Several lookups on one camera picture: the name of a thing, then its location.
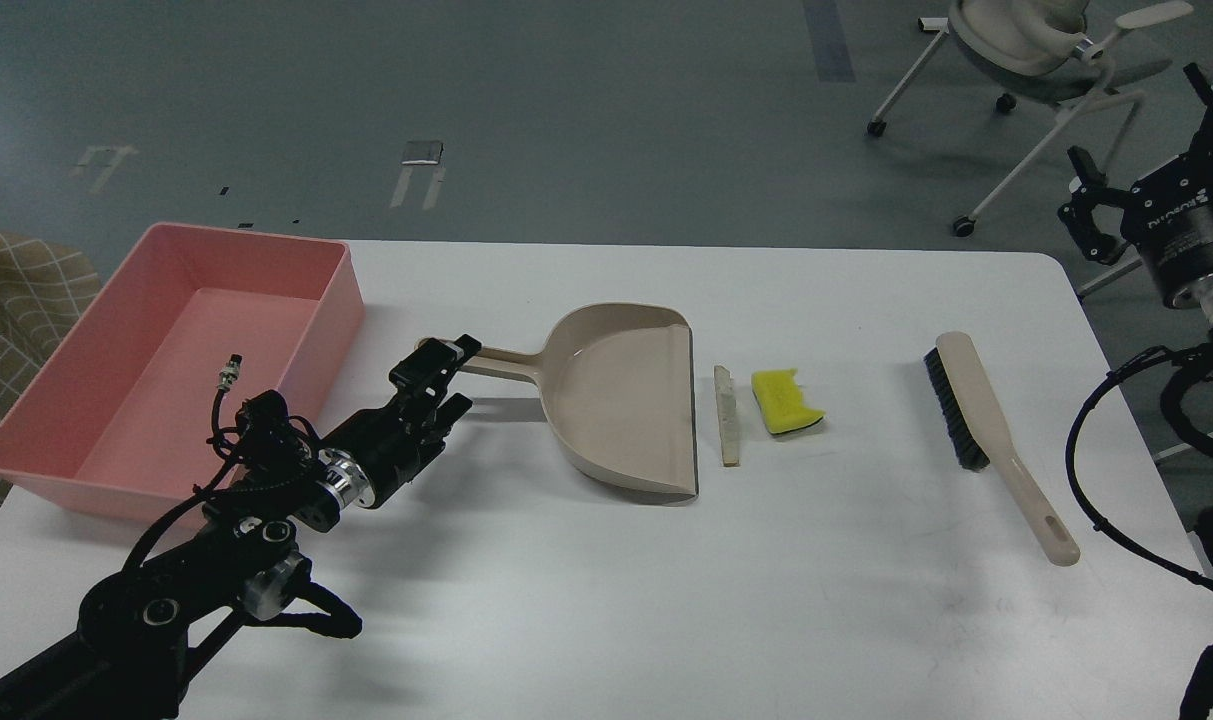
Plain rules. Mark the yellow sponge piece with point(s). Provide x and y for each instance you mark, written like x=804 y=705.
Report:
x=783 y=407

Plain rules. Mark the beige checkered cloth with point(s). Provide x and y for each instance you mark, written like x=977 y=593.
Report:
x=44 y=288

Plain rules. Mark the white office chair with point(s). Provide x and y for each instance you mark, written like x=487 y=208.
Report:
x=1043 y=51

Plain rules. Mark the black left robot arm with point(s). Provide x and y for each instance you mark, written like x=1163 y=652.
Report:
x=228 y=556

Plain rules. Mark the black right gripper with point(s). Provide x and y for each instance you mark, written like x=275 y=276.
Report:
x=1167 y=215

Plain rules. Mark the beige plastic dustpan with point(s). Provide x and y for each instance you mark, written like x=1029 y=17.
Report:
x=616 y=385

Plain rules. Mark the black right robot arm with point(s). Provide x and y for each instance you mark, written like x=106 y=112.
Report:
x=1186 y=404

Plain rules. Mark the metal floor plate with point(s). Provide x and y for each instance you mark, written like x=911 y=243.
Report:
x=422 y=153

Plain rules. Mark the pink plastic bin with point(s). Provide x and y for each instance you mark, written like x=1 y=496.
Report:
x=117 y=421

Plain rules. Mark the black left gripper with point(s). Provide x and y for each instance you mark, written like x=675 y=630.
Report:
x=392 y=444

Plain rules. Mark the beige hand brush black bristles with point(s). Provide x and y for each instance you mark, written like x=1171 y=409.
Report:
x=979 y=431

